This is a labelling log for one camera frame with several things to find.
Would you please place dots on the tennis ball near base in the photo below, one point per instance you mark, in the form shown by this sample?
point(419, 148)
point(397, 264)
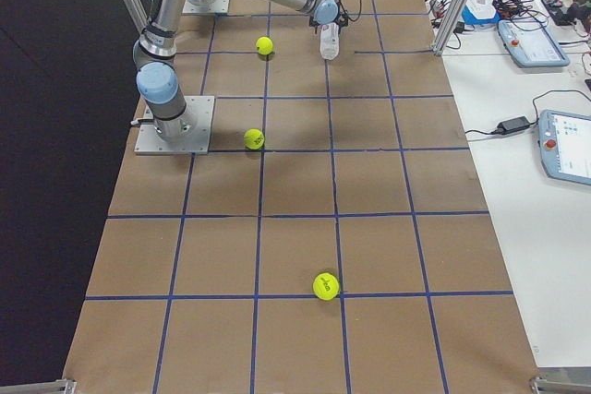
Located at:
point(326, 286)
point(264, 45)

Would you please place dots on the near teach pendant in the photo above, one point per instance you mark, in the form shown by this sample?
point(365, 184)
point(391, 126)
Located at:
point(564, 144)

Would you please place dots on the brown paper table cover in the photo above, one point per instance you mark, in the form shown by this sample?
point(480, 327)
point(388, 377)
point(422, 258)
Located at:
point(203, 278)

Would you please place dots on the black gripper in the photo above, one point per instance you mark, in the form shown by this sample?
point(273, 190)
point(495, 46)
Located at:
point(342, 21)

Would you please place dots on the clear tennis ball can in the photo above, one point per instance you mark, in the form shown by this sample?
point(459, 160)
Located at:
point(329, 41)

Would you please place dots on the black power adapter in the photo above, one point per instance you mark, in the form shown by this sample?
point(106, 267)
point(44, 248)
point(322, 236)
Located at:
point(511, 126)

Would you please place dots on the teach pendant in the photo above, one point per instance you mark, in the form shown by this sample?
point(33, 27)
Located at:
point(530, 44)
point(564, 144)

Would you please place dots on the far teach pendant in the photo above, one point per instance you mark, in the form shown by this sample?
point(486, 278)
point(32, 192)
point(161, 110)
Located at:
point(530, 44)

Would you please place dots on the aluminium frame post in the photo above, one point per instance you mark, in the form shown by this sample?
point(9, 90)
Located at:
point(459, 2)

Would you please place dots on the blue white box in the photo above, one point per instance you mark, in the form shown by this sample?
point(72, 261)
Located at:
point(480, 12)

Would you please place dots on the middle tennis ball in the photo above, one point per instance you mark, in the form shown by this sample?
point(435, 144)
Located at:
point(254, 139)

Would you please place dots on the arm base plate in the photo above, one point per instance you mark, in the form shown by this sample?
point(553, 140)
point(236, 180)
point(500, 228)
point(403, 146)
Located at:
point(206, 7)
point(188, 133)

